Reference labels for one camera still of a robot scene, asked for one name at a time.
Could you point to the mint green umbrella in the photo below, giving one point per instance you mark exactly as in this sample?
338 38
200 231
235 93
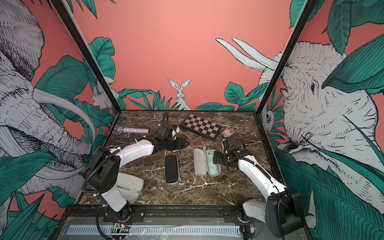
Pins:
214 170

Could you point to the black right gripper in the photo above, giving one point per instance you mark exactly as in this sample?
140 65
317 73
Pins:
217 157

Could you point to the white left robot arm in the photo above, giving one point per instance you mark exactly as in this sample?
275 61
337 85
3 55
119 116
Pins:
102 171

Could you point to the purple glitter microphone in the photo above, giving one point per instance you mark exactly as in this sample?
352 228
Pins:
129 130

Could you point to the black frame post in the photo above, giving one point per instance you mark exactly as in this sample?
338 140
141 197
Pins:
298 29
69 21

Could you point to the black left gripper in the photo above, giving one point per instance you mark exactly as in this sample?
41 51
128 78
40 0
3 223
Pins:
181 145

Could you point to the black frame post left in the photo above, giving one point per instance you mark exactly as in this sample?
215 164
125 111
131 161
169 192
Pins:
69 21

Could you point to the white perforated strip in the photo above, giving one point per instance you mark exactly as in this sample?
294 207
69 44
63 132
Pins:
227 231

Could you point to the purple card box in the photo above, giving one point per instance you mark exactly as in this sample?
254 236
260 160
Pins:
227 132

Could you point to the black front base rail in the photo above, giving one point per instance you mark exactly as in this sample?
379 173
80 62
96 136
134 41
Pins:
136 213

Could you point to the black zippered umbrella case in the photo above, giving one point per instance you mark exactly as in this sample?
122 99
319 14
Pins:
172 174

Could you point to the black frame post right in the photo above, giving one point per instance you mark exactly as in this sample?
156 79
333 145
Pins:
298 29

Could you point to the folding chess board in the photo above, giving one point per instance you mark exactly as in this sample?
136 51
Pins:
202 127

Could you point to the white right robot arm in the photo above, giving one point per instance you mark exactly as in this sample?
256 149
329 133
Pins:
283 212

